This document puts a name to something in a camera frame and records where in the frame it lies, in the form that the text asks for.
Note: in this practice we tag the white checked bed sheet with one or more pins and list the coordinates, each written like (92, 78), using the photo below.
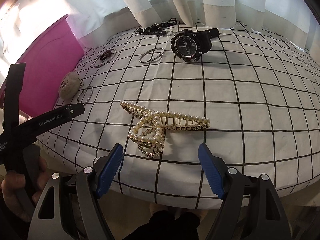
(225, 105)

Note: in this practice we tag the person's dark pants leg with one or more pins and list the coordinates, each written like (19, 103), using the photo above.
(170, 225)

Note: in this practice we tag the silver knotted bangle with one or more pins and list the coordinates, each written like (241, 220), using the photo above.
(160, 55)

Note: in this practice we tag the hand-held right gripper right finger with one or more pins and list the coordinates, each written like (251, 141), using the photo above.
(212, 173)

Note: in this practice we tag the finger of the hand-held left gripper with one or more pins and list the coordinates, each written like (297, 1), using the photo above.
(50, 122)
(15, 92)

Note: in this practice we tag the person's left hand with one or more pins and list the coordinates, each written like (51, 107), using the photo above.
(12, 183)

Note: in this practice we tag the pink plastic bin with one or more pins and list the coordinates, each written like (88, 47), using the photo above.
(50, 55)

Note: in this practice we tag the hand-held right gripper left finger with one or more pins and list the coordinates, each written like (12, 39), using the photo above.
(110, 171)

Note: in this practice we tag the thin silver bangle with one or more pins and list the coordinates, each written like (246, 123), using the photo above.
(114, 52)

